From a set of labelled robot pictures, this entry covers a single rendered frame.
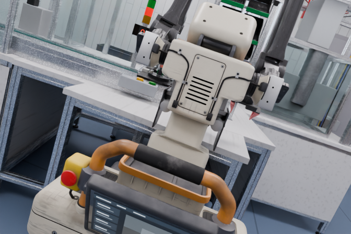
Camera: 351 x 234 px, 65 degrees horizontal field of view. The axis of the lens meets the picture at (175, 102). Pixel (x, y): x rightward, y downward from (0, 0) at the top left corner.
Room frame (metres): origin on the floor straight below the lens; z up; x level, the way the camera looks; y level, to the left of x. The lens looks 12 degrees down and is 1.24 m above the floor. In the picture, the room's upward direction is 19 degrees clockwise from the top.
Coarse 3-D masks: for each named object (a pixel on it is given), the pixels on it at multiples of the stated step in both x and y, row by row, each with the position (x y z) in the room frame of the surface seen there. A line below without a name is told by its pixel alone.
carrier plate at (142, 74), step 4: (140, 72) 1.69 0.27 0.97; (144, 72) 1.75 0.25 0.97; (136, 76) 1.57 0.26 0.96; (140, 76) 1.58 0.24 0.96; (144, 76) 1.59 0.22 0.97; (148, 76) 1.64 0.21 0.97; (156, 80) 1.59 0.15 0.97; (172, 80) 1.81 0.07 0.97; (164, 84) 1.58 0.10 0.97; (168, 84) 1.61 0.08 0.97
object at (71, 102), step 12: (72, 108) 1.23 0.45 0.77; (84, 108) 1.23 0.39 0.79; (96, 108) 1.22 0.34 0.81; (72, 120) 1.25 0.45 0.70; (120, 120) 1.21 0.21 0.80; (132, 120) 1.20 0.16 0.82; (60, 132) 1.23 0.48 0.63; (144, 132) 1.20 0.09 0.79; (60, 144) 1.23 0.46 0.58; (60, 156) 1.23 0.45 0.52; (216, 156) 1.17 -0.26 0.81; (48, 168) 1.23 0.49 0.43; (60, 168) 1.26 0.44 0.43; (228, 168) 1.18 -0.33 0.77; (240, 168) 1.15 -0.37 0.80; (48, 180) 1.23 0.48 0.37; (228, 180) 1.15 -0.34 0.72; (216, 204) 1.16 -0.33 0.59
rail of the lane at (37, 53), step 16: (32, 48) 1.48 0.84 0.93; (48, 48) 1.48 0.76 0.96; (48, 64) 1.49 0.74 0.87; (64, 64) 1.49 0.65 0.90; (80, 64) 1.50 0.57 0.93; (96, 64) 1.50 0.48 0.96; (96, 80) 1.50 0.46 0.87; (112, 80) 1.51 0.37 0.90; (144, 80) 1.52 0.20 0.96; (144, 96) 1.52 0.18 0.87; (160, 96) 1.52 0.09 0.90
